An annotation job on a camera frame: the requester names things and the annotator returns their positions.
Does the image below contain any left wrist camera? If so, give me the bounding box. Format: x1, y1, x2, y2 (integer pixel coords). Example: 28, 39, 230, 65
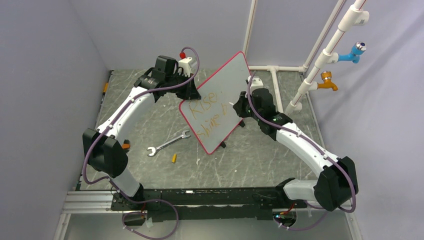
178, 52, 197, 77

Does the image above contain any white floor pipe frame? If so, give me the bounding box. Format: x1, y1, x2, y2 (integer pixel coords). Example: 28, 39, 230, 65
249, 65, 305, 113

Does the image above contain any blue tap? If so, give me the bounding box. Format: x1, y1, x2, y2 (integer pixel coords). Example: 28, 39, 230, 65
337, 42, 367, 64

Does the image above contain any white corner pipe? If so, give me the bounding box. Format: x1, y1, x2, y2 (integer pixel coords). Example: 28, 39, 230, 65
242, 0, 258, 56

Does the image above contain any silver combination wrench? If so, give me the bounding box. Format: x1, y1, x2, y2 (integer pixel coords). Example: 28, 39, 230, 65
146, 130, 191, 157

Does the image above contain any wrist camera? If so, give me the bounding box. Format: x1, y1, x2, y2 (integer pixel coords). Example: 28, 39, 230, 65
247, 76, 264, 93
178, 52, 197, 77

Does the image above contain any orange tap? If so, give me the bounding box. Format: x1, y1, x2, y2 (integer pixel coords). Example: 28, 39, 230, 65
317, 71, 338, 92

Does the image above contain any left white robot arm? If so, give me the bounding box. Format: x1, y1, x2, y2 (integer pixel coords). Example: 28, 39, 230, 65
82, 52, 201, 210

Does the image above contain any white pipe with taps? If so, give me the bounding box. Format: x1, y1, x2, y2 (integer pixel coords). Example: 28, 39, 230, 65
285, 0, 370, 115

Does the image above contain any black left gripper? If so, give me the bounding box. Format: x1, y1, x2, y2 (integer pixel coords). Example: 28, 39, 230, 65
166, 72, 201, 102

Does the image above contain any yellow marker cap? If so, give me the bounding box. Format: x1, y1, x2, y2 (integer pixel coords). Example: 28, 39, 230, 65
171, 154, 177, 164

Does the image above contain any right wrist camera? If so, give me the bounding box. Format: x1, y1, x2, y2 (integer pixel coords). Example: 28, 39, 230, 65
247, 76, 264, 93

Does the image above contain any orange black brush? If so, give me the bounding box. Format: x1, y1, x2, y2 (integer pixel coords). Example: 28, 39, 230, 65
122, 140, 131, 150

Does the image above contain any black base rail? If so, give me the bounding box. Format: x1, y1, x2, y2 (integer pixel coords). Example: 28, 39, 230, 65
110, 186, 307, 222

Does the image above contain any red-framed whiteboard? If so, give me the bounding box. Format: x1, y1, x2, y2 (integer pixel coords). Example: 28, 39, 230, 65
179, 51, 251, 155

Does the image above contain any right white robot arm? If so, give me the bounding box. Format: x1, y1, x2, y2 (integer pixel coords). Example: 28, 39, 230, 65
232, 88, 359, 213

